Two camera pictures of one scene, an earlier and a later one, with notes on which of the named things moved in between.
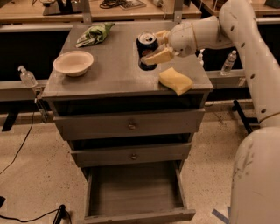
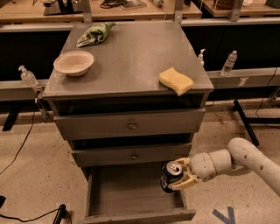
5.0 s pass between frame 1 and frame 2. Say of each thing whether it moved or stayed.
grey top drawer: stayed
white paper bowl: stayed
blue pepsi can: moved
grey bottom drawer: stayed
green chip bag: stayed
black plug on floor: stayed
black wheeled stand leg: stayed
